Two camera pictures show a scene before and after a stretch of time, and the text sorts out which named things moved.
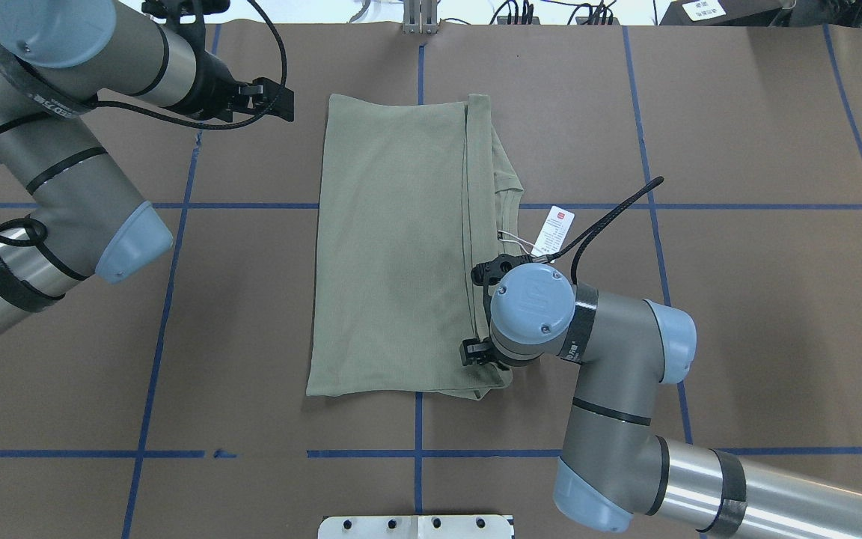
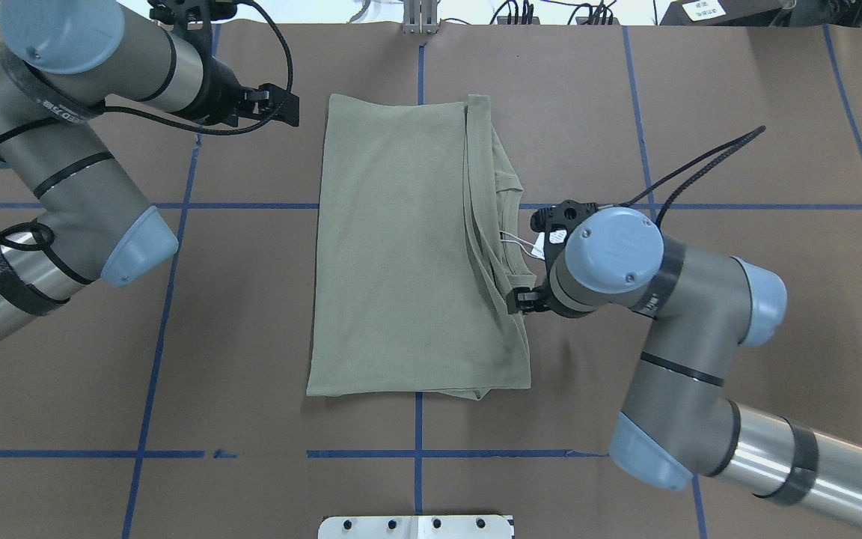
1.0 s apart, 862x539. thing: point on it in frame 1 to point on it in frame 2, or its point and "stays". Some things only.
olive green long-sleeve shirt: x=411 y=200 stays
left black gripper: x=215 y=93 stays
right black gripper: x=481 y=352 to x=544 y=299
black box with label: x=722 y=13 stays
